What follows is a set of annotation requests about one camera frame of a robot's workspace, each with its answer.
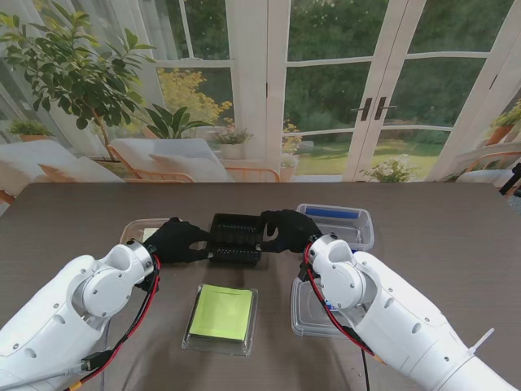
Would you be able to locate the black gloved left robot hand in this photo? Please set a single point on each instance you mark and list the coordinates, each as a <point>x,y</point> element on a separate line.
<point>175,244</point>

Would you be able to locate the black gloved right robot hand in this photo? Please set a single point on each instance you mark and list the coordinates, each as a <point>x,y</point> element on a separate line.
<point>295,232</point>

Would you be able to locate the clear lid with white label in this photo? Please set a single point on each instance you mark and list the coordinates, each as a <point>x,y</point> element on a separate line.
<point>136,228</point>

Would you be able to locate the black plastic tray container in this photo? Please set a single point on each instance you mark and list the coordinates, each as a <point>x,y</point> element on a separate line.
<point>236,240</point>

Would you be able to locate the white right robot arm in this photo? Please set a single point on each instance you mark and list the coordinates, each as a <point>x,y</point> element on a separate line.
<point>399,317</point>

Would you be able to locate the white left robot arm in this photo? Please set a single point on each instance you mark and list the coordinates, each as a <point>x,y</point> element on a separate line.
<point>61,309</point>

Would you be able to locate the brown kraft paper container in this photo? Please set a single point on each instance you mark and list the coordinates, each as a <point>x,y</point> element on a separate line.
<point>129,240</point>

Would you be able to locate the clear container with blue clips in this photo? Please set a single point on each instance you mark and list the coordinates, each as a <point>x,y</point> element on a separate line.
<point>346,228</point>

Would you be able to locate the clear flat plastic lid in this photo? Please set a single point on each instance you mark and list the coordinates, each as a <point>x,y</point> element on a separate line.
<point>307,313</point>

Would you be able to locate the clear lid with green sticker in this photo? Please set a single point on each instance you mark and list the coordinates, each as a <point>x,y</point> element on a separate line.
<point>221,315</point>

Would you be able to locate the printed sunroom backdrop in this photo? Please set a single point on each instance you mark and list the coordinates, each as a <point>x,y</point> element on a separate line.
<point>325,81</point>

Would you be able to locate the white zip tie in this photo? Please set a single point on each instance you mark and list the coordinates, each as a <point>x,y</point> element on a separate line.
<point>480,344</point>

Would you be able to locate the black tripod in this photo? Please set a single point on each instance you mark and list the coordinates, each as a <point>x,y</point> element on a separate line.
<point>513,179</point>

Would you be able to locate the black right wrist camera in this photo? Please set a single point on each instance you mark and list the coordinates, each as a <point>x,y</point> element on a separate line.
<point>305,273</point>

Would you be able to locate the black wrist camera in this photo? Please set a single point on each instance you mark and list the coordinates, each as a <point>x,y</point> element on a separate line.
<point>305,273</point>
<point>147,285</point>

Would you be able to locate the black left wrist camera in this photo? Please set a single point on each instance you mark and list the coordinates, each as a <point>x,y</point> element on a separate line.
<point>147,285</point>

